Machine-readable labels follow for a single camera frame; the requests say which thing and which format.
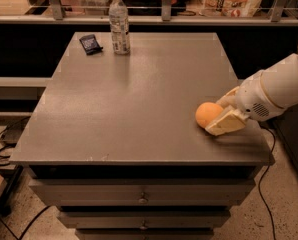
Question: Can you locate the dark blue snack packet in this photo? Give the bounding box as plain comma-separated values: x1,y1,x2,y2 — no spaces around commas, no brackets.
79,34,103,55

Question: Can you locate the orange fruit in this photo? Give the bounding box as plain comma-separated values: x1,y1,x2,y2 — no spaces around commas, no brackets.
195,102,223,128

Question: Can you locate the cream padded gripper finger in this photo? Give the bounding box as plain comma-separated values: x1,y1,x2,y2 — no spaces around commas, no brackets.
216,86,239,108
205,105,249,136

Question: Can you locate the round metal top drawer knob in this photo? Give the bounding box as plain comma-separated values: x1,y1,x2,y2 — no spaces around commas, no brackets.
138,193,148,204

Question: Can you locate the black cables left floor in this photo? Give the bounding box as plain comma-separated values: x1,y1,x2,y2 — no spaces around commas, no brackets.
0,116,52,240

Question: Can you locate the grey low bench shelf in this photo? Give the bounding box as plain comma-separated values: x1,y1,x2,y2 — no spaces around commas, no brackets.
0,77,50,100

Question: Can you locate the round metal drawer knob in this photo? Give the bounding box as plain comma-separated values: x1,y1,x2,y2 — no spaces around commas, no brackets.
139,220,148,230
138,193,148,204

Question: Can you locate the black cable right floor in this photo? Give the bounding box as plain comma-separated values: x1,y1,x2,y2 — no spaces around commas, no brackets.
257,125,277,240

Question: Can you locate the grey drawer cabinet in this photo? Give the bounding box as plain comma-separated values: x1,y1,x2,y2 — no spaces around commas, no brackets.
11,33,272,240

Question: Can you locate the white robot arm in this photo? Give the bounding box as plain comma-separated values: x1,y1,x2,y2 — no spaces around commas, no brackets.
196,52,298,136

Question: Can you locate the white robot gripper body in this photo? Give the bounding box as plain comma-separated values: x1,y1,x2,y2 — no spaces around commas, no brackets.
235,71,285,121

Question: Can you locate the metal railing frame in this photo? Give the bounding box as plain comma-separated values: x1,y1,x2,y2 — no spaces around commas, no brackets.
0,0,298,26

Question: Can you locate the clear plastic water bottle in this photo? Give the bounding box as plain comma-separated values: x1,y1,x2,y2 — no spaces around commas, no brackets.
109,0,130,55

